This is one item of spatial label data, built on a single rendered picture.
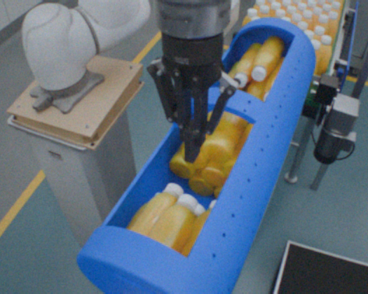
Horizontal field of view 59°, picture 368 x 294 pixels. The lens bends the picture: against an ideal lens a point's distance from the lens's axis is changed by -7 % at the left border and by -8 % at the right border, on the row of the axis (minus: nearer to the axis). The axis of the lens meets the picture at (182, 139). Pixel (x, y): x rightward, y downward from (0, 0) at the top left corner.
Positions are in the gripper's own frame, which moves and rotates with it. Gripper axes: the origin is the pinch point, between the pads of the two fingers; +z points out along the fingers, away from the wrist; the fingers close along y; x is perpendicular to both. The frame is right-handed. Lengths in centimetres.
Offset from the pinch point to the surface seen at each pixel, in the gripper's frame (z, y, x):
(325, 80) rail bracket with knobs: 33, 18, 75
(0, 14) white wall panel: 97, -282, 158
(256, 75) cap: 18.2, -1.8, 46.4
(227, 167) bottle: 21.0, 2.1, 14.0
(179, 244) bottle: 16.4, 2.0, -9.5
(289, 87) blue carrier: 13.4, 8.8, 38.5
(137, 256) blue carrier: 9.2, -1.0, -17.3
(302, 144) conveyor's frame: 99, 16, 108
